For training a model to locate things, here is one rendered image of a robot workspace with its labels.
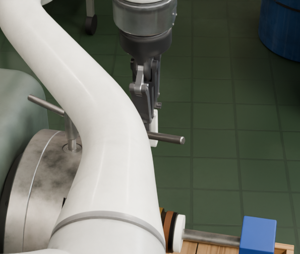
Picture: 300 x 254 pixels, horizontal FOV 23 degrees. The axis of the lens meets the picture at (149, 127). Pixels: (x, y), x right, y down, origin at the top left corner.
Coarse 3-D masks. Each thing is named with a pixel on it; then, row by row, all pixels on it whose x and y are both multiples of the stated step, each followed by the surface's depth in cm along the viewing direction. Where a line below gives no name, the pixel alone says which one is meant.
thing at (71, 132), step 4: (64, 112) 123; (64, 116) 124; (68, 116) 123; (68, 120) 123; (68, 124) 124; (72, 124) 124; (68, 128) 124; (72, 128) 124; (76, 128) 125; (68, 132) 125; (72, 132) 125; (76, 132) 125; (68, 136) 125; (72, 136) 125; (76, 136) 126; (68, 140) 126; (72, 140) 126; (68, 144) 127; (72, 144) 126; (68, 148) 127; (72, 148) 127; (76, 148) 128
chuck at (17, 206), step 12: (48, 132) 133; (36, 144) 128; (24, 156) 126; (36, 156) 126; (24, 168) 124; (36, 168) 124; (24, 180) 123; (12, 192) 122; (24, 192) 122; (12, 204) 122; (24, 204) 122; (12, 216) 122; (24, 216) 121; (12, 228) 122; (12, 240) 122; (12, 252) 122
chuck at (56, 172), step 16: (48, 144) 128; (64, 144) 128; (80, 144) 129; (48, 160) 125; (64, 160) 125; (80, 160) 125; (48, 176) 123; (64, 176) 123; (32, 192) 122; (48, 192) 122; (64, 192) 121; (32, 208) 121; (48, 208) 121; (32, 224) 121; (48, 224) 121; (32, 240) 121; (48, 240) 121
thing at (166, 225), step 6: (162, 210) 133; (162, 216) 132; (168, 216) 131; (174, 216) 131; (162, 222) 131; (168, 222) 130; (174, 222) 130; (168, 228) 130; (168, 234) 130; (168, 240) 130; (168, 246) 130; (168, 252) 132
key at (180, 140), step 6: (30, 96) 129; (36, 102) 128; (42, 102) 127; (48, 102) 127; (48, 108) 126; (54, 108) 125; (60, 108) 125; (60, 114) 125; (150, 132) 113; (150, 138) 113; (156, 138) 112; (162, 138) 111; (168, 138) 110; (174, 138) 110; (180, 138) 109
